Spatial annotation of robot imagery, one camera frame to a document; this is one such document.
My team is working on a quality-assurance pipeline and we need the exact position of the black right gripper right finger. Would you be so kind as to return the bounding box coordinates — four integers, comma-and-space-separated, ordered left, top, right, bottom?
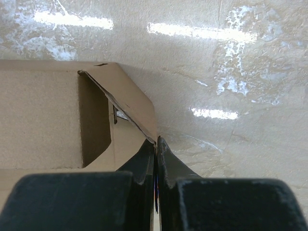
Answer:
156, 138, 308, 231

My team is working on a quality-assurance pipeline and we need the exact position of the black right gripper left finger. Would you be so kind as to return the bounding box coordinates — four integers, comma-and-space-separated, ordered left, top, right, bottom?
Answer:
0, 141, 154, 231

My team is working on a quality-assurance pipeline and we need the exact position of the brown cardboard box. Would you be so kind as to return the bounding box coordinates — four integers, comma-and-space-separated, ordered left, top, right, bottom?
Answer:
0, 60, 157, 205

